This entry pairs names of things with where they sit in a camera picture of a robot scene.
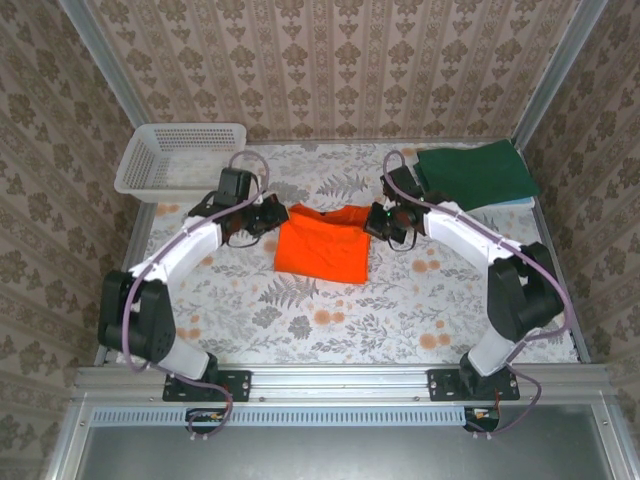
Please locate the orange t-shirt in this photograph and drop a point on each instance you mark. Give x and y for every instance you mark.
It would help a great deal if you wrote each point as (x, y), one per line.
(320, 250)

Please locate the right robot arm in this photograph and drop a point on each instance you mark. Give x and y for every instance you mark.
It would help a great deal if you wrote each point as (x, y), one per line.
(460, 230)

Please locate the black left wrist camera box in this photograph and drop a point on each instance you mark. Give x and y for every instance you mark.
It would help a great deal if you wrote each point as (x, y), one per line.
(234, 185)

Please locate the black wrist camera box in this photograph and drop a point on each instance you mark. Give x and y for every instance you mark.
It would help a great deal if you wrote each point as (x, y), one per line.
(234, 185)
(402, 182)

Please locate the aluminium frame post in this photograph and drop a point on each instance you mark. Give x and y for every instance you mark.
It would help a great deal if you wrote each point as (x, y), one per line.
(100, 50)
(560, 65)

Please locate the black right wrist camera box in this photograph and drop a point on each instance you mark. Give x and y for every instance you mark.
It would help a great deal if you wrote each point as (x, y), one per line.
(402, 182)

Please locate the folded dark green t-shirt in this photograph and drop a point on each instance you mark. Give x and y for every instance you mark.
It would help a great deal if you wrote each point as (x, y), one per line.
(475, 175)

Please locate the white plastic mesh basket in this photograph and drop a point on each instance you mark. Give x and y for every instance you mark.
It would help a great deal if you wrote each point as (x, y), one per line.
(230, 191)

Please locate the folded light blue t-shirt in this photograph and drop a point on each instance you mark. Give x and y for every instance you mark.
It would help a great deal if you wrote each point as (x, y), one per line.
(521, 202)

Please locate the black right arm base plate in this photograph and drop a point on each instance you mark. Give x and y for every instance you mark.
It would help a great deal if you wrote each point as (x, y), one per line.
(445, 385)

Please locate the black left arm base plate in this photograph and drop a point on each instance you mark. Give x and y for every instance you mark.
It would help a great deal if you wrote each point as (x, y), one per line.
(235, 385)

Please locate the grey metal panel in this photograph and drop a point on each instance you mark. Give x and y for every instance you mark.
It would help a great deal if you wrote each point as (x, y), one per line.
(350, 455)

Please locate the aluminium mounting rail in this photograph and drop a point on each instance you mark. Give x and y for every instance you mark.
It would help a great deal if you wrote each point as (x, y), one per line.
(340, 382)

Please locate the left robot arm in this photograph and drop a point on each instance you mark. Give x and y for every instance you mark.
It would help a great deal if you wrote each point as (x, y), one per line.
(190, 245)

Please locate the aluminium table side rail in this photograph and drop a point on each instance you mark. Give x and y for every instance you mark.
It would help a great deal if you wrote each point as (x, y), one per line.
(552, 235)
(147, 215)

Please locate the floral print tablecloth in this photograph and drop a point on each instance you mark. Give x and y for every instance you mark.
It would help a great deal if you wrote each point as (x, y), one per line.
(350, 320)

